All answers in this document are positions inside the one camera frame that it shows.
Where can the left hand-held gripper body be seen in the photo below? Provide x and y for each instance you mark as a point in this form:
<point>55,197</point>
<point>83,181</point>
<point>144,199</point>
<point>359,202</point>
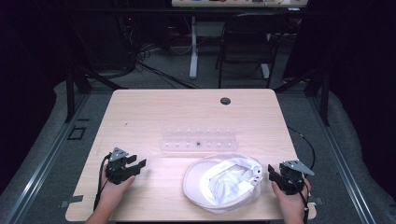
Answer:
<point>115,169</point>

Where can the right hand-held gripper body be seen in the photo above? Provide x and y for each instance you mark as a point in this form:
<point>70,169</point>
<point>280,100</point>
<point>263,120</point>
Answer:
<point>291,180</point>

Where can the white cap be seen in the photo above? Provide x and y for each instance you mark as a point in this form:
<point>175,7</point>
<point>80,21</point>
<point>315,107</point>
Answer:
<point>224,183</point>

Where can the person's right hand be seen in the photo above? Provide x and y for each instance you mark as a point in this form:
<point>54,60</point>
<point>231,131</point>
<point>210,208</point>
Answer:
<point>292,203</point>

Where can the person's left hand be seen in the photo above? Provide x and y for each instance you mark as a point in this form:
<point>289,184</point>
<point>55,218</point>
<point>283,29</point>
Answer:
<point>110,194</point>

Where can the clear plastic rack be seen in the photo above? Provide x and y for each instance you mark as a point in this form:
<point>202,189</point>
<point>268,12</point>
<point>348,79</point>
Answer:
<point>199,143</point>

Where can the black table grommet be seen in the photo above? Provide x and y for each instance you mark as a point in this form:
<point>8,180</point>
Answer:
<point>225,100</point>

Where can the white desk leg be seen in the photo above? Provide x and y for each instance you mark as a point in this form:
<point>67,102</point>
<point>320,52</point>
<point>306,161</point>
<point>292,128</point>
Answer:
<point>194,46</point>
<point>265,71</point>

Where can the black chair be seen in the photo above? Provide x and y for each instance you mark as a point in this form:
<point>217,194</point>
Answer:
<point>249,37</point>

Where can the grey table bracket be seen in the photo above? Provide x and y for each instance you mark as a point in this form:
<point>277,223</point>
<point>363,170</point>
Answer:
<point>316,201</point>
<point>71,200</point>

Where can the aluminium floor rail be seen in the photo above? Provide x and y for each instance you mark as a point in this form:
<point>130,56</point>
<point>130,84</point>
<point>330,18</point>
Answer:
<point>339,155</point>
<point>46,155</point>

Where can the black metal frame stand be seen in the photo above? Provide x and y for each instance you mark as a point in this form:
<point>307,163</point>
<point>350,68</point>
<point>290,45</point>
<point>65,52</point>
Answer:
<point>323,93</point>
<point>71,90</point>

